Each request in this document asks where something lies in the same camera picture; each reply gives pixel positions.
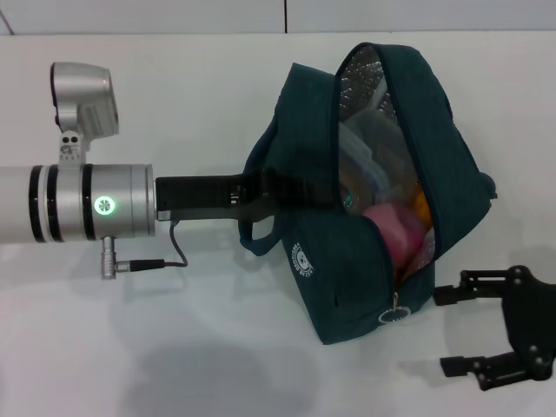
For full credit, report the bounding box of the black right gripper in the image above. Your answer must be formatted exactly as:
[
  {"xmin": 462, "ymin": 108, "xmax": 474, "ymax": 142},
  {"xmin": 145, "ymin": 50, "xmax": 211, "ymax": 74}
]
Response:
[{"xmin": 433, "ymin": 265, "xmax": 556, "ymax": 391}]

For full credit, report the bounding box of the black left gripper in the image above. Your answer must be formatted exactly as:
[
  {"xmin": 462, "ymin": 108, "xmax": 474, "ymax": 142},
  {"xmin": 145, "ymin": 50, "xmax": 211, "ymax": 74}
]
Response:
[{"xmin": 155, "ymin": 167, "xmax": 344, "ymax": 227}]

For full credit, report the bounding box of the dark teal insulated lunch bag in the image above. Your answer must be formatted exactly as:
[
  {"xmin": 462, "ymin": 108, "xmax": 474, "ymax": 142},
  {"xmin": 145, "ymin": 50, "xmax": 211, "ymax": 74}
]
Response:
[{"xmin": 238, "ymin": 42, "xmax": 498, "ymax": 347}]

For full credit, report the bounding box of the clear zipper pull ring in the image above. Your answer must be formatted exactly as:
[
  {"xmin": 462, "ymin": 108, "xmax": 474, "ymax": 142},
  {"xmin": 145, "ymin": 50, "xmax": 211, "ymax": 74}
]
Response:
[{"xmin": 378, "ymin": 293, "xmax": 412, "ymax": 326}]

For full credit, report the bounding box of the pink toy peach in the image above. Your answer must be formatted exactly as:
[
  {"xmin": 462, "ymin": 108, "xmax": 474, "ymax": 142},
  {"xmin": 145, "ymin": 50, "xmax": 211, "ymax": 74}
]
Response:
[{"xmin": 362, "ymin": 203, "xmax": 425, "ymax": 270}]

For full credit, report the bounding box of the yellow banana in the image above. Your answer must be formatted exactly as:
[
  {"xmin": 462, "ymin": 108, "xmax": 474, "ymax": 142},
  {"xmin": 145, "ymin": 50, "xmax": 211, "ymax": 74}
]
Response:
[{"xmin": 410, "ymin": 190, "xmax": 434, "ymax": 227}]

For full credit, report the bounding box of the dark left arm cable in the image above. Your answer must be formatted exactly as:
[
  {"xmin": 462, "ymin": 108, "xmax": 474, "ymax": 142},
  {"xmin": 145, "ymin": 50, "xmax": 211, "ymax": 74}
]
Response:
[{"xmin": 128, "ymin": 219, "xmax": 189, "ymax": 270}]

